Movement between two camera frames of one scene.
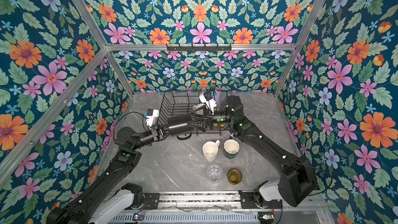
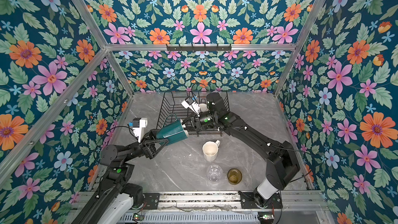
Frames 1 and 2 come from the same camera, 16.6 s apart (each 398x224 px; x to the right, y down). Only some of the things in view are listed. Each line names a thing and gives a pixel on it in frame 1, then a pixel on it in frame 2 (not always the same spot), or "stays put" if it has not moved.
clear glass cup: (214, 173) stays put
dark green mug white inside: (231, 148) -> (173, 133)
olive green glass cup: (234, 176) stays put
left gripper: (158, 133) -> (148, 150)
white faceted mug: (210, 149) stays put
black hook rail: (199, 48) stays put
